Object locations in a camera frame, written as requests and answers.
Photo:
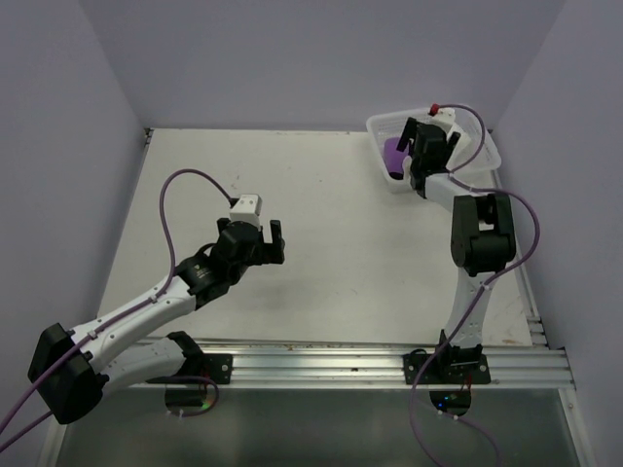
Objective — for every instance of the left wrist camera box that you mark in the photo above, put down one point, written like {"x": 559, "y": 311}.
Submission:
{"x": 247, "y": 209}

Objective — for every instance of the aluminium mounting rail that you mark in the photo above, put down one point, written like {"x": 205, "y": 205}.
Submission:
{"x": 353, "y": 366}

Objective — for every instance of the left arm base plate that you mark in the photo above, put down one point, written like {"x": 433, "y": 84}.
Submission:
{"x": 216, "y": 366}

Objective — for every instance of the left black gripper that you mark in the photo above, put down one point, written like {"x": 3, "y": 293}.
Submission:
{"x": 270, "y": 252}

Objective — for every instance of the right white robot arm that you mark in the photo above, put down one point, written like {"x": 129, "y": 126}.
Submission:
{"x": 482, "y": 244}

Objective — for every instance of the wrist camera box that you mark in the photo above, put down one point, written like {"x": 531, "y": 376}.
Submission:
{"x": 247, "y": 209}
{"x": 441, "y": 116}

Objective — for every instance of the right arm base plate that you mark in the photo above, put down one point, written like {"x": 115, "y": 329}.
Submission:
{"x": 454, "y": 365}

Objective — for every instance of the white towel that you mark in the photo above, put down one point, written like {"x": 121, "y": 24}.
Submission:
{"x": 463, "y": 149}

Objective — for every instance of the purple microfiber towel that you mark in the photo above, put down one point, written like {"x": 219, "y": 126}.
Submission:
{"x": 397, "y": 162}

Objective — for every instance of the white perforated plastic basket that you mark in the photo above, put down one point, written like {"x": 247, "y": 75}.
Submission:
{"x": 484, "y": 160}

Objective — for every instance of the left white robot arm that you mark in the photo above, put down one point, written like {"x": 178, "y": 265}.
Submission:
{"x": 73, "y": 370}

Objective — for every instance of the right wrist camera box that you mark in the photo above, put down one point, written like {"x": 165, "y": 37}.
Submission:
{"x": 441, "y": 116}

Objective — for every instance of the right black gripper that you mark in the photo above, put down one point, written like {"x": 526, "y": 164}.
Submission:
{"x": 408, "y": 133}

